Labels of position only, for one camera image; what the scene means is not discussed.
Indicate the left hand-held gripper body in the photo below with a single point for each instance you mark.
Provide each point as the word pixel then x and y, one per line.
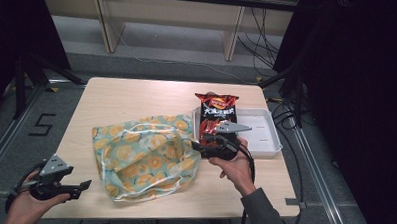
pixel 53 168

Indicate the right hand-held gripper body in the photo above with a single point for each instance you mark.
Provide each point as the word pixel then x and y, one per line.
pixel 221 148

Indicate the red and black chip bag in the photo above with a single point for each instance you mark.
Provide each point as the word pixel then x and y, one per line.
pixel 216 111

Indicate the white plastic tray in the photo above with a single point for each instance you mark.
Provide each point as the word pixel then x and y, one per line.
pixel 262 136

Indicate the green orange-print shopping bag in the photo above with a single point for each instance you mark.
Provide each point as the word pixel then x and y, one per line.
pixel 144 160

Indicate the person's right hand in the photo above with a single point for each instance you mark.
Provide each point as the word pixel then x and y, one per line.
pixel 237 170

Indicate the person's left hand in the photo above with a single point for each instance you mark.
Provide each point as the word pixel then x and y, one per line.
pixel 26 211

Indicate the black tape floor mark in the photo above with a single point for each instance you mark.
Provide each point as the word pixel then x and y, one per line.
pixel 42 124

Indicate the black tripod stand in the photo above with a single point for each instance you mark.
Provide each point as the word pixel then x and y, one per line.
pixel 20 84

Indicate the black metal stand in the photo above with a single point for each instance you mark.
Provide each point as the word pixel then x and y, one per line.
pixel 297 98

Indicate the grey tape strip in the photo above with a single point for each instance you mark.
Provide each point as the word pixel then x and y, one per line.
pixel 294 202

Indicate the light wooden desk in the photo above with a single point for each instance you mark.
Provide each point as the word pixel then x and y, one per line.
pixel 169 16

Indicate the black curtain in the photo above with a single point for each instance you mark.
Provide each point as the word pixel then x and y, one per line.
pixel 13 28
pixel 359 86

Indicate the aluminium floor rail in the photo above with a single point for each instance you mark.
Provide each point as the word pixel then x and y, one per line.
pixel 10 133
pixel 317 174

